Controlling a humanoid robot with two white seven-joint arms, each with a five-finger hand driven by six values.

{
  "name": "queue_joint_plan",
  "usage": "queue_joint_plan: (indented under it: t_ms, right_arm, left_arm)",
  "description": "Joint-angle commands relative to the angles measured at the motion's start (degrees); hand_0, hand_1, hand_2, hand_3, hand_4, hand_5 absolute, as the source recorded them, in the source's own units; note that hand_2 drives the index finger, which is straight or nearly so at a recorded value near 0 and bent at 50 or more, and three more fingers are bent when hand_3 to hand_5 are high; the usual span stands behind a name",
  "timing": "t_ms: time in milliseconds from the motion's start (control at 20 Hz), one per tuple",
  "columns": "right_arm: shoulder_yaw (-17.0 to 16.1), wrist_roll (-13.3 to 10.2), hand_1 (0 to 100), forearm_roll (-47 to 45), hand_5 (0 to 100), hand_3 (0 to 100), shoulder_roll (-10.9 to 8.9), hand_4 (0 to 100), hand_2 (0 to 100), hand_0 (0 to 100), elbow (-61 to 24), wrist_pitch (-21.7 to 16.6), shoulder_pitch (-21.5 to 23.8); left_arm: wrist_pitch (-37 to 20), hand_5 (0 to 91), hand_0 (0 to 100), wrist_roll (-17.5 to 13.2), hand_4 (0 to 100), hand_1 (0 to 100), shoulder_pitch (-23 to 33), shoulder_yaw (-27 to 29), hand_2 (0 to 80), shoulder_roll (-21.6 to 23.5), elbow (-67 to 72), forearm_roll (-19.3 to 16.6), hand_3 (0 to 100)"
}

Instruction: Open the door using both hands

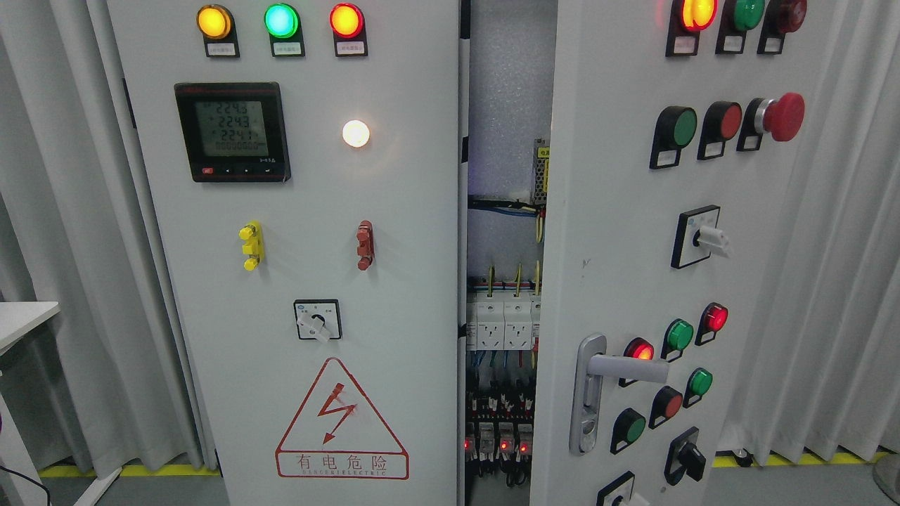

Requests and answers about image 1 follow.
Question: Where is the grey cabinet door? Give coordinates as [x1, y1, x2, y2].
[530, 1, 833, 505]
[108, 1, 460, 505]

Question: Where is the red indicator lamp left door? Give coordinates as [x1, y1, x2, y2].
[329, 2, 368, 58]

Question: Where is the green indicator lamp left door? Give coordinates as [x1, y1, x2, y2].
[264, 3, 306, 58]

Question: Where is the yellow indicator lamp left door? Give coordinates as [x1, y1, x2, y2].
[196, 4, 239, 58]

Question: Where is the white socket breaker row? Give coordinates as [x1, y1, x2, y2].
[466, 290, 542, 350]

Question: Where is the red terminal fuse holder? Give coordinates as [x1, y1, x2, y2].
[356, 220, 374, 271]

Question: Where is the metal mesh power supply module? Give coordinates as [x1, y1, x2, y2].
[531, 138, 550, 206]

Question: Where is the white lit indicator lamp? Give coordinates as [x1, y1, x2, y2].
[341, 119, 372, 148]

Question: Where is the relay row with red leds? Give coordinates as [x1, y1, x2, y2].
[463, 389, 534, 468]

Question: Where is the yellow terminal fuse holder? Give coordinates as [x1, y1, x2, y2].
[238, 220, 266, 272]

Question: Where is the red electric hazard warning sticker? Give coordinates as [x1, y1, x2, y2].
[274, 358, 409, 480]

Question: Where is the black digital power meter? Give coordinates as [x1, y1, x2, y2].
[174, 82, 290, 183]

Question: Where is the red emergency stop mushroom button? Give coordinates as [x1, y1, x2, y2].
[737, 92, 806, 153]

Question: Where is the grey curtain left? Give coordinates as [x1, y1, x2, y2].
[1, 1, 217, 476]

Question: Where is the white table edge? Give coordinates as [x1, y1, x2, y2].
[0, 301, 59, 355]

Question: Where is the rotary selector switch left door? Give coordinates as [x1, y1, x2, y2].
[293, 299, 342, 343]

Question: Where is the silver door lever handle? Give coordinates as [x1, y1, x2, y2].
[569, 333, 671, 455]

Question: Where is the white rotary switch right door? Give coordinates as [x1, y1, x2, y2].
[671, 205, 732, 269]

